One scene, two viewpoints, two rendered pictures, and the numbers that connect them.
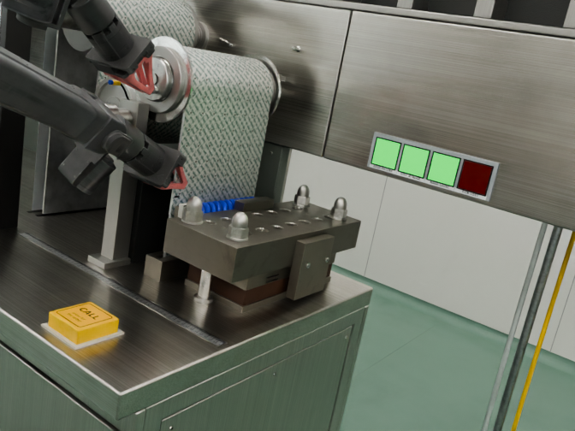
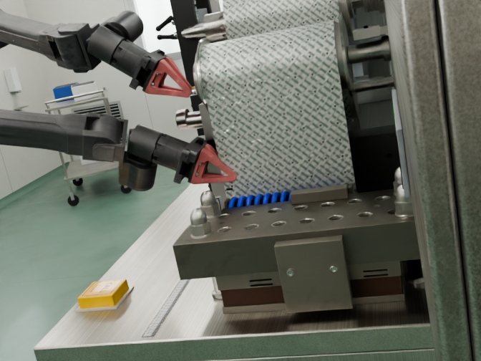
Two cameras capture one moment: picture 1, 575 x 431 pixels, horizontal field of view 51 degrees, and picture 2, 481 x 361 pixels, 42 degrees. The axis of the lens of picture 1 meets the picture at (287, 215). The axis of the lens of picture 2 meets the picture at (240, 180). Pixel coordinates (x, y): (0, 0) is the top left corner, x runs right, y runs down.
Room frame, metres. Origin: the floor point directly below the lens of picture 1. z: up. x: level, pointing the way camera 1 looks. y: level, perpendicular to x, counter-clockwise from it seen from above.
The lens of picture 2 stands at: (0.72, -0.84, 1.35)
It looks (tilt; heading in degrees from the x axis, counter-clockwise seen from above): 15 degrees down; 71
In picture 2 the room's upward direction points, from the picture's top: 11 degrees counter-clockwise
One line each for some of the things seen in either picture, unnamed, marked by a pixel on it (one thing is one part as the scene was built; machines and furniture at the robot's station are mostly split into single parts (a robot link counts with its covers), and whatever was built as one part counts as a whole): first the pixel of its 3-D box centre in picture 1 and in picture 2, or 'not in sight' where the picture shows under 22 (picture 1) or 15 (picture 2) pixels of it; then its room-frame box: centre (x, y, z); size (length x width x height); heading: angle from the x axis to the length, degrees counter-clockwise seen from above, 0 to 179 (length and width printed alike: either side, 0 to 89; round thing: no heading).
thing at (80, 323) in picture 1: (83, 322); (104, 294); (0.79, 0.26, 0.91); 0.07 x 0.07 x 0.02; 56
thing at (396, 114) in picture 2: (429, 164); (399, 135); (1.12, -0.24, 1.19); 0.25 x 0.01 x 0.07; 56
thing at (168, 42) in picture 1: (162, 79); (210, 79); (1.07, 0.26, 1.25); 0.15 x 0.01 x 0.15; 56
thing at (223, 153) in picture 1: (221, 162); (282, 150); (1.14, 0.14, 1.11); 0.23 x 0.01 x 0.18; 146
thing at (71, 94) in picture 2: not in sight; (88, 138); (1.32, 5.11, 0.51); 0.91 x 0.58 x 1.02; 80
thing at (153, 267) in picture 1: (206, 256); not in sight; (1.14, 0.14, 0.92); 0.28 x 0.04 x 0.04; 146
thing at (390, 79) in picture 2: not in sight; (373, 84); (1.37, 0.20, 1.18); 0.08 x 0.02 x 0.02; 146
